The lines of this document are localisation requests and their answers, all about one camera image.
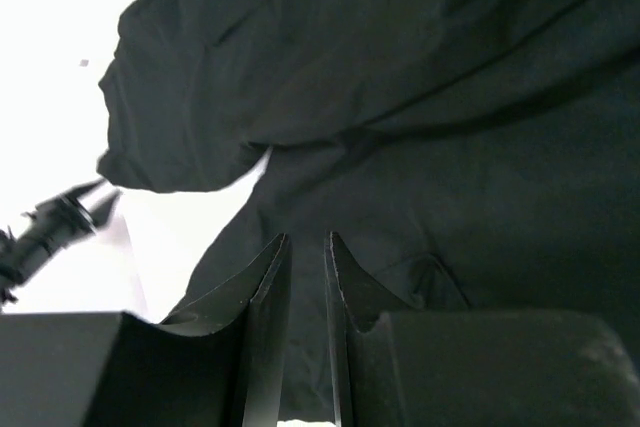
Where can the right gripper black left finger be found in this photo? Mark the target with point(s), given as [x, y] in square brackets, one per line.
[217, 361]

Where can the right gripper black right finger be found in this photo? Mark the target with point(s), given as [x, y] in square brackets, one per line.
[393, 365]

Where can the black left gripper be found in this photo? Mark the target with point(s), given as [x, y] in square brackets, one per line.
[71, 216]

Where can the black trousers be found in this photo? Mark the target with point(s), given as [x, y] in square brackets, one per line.
[470, 153]

